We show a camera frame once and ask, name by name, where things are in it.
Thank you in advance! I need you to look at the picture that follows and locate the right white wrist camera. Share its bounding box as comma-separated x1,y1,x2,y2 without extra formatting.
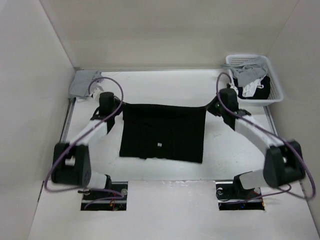
226,82,239,95

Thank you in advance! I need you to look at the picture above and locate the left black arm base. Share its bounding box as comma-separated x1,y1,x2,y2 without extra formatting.
78,182,129,212

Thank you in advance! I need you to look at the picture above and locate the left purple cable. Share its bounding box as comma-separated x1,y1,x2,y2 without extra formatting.
44,77,125,210

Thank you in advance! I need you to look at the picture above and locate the black tank top in basket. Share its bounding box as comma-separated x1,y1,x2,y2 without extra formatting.
238,75,271,100

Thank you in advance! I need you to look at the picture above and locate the white tank top in basket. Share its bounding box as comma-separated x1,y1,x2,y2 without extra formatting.
242,77,264,98

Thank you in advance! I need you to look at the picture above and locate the folded white tank top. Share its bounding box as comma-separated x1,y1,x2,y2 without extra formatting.
76,93,98,103

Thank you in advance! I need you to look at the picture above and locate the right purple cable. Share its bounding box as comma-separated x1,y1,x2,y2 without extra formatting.
216,72,316,202

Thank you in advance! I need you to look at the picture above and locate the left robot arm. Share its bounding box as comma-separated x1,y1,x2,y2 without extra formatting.
50,92,122,200

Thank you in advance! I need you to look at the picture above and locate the white plastic laundry basket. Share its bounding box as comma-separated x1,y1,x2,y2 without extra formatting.
225,54,284,107

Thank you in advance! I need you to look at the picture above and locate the black tank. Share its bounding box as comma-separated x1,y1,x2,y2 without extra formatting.
119,103,207,164
238,75,271,100

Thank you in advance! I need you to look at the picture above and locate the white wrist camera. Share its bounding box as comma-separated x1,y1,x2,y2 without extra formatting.
226,82,239,95
91,85,105,102

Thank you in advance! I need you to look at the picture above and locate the purple cable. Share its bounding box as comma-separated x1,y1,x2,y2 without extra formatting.
44,77,125,210
216,72,316,202

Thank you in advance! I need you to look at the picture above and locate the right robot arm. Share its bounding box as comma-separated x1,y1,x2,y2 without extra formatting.
207,88,307,200

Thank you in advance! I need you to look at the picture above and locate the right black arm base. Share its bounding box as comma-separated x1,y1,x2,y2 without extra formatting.
215,181,265,211

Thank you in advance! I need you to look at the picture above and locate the folded grey tank top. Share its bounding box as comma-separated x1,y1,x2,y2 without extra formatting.
68,70,102,99

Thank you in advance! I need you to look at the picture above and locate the grey tank top in basket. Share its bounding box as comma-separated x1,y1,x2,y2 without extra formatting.
221,56,267,87

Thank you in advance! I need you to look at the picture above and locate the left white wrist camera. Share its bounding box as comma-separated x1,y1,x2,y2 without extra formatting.
91,85,105,102

